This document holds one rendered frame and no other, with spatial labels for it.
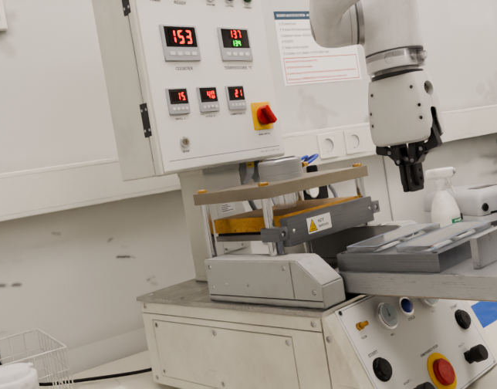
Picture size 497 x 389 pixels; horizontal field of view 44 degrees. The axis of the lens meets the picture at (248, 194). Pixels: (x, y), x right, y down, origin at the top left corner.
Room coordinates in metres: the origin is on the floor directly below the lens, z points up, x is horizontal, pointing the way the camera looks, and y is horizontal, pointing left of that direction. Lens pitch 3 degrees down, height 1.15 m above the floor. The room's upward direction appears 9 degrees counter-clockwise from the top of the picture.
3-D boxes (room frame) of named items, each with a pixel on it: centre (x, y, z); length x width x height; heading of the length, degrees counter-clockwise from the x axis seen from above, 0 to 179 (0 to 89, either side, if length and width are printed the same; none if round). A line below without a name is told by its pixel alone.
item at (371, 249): (0.95, -0.21, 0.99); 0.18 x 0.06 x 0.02; 134
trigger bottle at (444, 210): (1.76, -0.55, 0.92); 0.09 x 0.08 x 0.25; 58
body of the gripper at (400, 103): (0.91, -0.24, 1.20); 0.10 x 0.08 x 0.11; 43
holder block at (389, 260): (0.92, -0.24, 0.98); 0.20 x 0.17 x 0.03; 134
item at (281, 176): (1.14, -0.06, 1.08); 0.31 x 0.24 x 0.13; 134
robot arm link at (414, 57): (0.91, -0.25, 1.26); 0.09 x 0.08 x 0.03; 43
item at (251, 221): (1.11, -0.07, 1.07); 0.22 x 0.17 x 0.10; 134
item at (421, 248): (0.89, -0.27, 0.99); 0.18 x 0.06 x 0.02; 134
